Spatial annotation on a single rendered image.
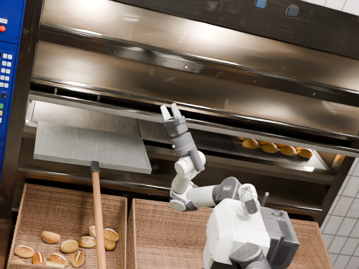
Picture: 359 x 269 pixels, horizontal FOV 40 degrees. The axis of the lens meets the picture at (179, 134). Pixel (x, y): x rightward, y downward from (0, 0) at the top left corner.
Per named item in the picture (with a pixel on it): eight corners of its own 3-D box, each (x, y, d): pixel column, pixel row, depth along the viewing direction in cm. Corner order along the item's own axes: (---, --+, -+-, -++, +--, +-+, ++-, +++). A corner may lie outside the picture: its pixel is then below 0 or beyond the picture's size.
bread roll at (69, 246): (80, 251, 259) (76, 251, 263) (79, 238, 260) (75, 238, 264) (62, 254, 253) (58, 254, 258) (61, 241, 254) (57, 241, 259)
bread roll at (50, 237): (60, 234, 259) (57, 244, 257) (61, 236, 265) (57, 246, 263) (42, 229, 258) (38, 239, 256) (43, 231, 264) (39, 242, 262)
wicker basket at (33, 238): (16, 222, 270) (23, 181, 258) (117, 234, 284) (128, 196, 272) (1, 288, 227) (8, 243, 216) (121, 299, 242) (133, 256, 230)
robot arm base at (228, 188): (234, 199, 217) (256, 190, 212) (235, 224, 208) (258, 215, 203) (214, 182, 209) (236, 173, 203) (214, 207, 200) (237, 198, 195)
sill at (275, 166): (24, 126, 251) (25, 119, 249) (328, 175, 299) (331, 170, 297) (22, 132, 246) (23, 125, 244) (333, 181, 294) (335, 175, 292)
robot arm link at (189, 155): (186, 141, 207) (195, 165, 209) (166, 151, 201) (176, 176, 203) (201, 140, 197) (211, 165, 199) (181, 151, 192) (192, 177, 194)
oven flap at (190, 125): (27, 99, 222) (30, 89, 240) (362, 158, 270) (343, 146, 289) (28, 94, 221) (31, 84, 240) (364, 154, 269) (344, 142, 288)
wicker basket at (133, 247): (120, 234, 284) (131, 196, 273) (210, 244, 300) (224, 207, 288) (127, 299, 243) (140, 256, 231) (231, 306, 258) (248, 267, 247)
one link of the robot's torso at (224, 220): (257, 257, 216) (287, 192, 201) (275, 318, 186) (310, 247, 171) (193, 245, 211) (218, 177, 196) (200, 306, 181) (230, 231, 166)
